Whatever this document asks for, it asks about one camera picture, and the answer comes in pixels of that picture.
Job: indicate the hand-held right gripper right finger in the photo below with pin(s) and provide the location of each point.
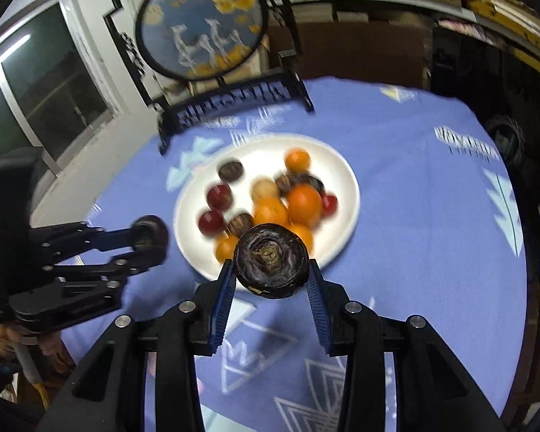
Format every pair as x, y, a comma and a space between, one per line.
317, 301

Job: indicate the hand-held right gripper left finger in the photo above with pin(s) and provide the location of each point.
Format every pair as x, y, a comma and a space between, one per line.
222, 297

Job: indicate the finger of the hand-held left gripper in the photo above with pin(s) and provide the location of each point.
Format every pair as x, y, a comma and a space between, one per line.
112, 238
72, 301

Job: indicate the small dark water chestnut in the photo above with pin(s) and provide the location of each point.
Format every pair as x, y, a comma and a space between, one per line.
315, 183
231, 169
150, 234

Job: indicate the large dark water chestnut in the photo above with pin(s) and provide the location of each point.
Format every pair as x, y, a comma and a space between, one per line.
270, 256

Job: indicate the brown striped chestnut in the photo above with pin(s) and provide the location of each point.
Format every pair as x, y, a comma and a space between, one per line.
239, 224
289, 182

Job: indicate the orange tangerine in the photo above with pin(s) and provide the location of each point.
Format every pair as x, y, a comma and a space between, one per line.
270, 211
303, 204

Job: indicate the tan round pear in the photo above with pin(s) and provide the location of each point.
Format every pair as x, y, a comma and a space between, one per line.
264, 189

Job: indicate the white oval plate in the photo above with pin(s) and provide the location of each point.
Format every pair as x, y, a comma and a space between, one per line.
333, 166

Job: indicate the person's left hand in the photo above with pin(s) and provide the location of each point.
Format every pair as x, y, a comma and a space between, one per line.
54, 348

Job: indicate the yellow-orange tomato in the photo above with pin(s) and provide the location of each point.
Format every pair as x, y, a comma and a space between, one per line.
226, 247
306, 236
297, 159

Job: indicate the small red cherry tomato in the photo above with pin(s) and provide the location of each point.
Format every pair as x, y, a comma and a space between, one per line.
329, 204

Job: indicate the white framed window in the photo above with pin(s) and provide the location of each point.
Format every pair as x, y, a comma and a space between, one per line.
49, 76

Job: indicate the blue printed tablecloth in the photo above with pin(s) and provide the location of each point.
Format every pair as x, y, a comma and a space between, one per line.
409, 189

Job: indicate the round painted table screen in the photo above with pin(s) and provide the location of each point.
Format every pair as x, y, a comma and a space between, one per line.
198, 18

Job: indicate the dark round object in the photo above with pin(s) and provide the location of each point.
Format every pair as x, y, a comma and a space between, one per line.
504, 139

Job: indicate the brown cardboard box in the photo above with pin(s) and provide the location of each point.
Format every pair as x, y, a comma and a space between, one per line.
364, 49

